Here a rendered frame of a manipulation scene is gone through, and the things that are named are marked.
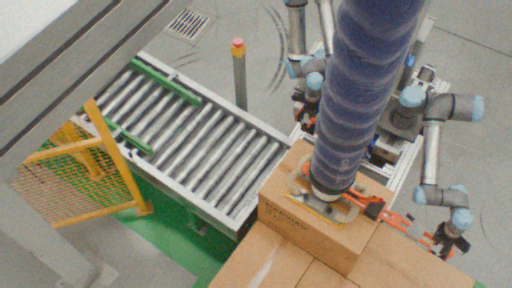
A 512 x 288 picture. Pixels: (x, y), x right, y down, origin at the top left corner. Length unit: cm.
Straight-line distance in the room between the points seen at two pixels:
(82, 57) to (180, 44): 402
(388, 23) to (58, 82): 110
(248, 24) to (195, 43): 51
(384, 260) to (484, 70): 219
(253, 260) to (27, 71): 256
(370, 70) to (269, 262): 160
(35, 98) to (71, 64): 4
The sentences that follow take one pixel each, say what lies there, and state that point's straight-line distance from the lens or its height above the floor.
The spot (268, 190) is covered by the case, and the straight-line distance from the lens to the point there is 261.
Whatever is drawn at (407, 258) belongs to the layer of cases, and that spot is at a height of 54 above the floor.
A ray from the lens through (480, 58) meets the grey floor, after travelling 469.
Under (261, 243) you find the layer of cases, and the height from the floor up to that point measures 54.
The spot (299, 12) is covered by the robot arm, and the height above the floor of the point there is 151.
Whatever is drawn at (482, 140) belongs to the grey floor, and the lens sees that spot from 420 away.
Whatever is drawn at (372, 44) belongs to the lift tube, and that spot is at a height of 223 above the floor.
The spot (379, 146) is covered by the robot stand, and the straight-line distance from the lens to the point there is 275.
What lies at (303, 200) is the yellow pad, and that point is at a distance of 257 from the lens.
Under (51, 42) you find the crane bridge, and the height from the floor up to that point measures 303.
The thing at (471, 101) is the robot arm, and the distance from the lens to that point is 227.
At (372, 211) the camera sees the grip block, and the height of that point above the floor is 109.
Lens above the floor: 332
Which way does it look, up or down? 61 degrees down
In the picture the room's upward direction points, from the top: straight up
